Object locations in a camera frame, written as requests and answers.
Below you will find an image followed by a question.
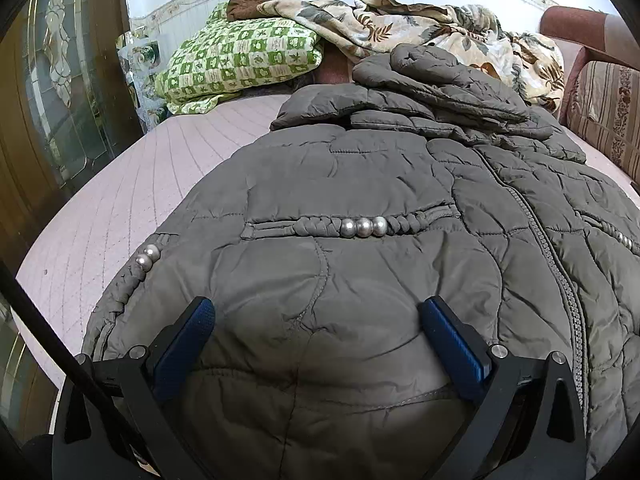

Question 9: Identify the wooden stained-glass door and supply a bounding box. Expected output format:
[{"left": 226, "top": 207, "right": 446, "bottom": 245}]
[{"left": 1, "top": 0, "right": 142, "bottom": 271}]

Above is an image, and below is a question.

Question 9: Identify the green checkered pillow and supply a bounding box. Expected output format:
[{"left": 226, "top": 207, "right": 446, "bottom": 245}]
[{"left": 155, "top": 2, "right": 323, "bottom": 115}]

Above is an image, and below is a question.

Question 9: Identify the grey-brown quilted hooded jacket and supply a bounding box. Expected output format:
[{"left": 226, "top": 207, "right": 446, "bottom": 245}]
[{"left": 82, "top": 44, "right": 639, "bottom": 479}]

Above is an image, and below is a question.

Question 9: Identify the floral fabric by door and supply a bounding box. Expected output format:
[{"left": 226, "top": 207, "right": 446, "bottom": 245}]
[{"left": 115, "top": 26, "right": 169, "bottom": 134}]

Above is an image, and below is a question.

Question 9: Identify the beige leaf-print blanket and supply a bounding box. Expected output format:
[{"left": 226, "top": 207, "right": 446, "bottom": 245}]
[{"left": 227, "top": 0, "right": 565, "bottom": 114}]

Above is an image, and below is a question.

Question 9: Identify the dark red bolster pillow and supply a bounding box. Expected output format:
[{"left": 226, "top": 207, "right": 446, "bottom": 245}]
[{"left": 312, "top": 42, "right": 355, "bottom": 84}]

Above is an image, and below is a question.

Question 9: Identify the striped floral sofa cushion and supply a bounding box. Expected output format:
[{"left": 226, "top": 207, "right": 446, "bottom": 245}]
[{"left": 566, "top": 61, "right": 639, "bottom": 184}]

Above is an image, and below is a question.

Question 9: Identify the pink quilted mattress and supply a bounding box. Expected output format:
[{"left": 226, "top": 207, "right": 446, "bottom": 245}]
[{"left": 14, "top": 93, "right": 640, "bottom": 391}]

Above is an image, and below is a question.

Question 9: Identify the dark red headboard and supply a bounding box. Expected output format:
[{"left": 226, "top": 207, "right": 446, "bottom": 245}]
[{"left": 539, "top": 6, "right": 639, "bottom": 124}]

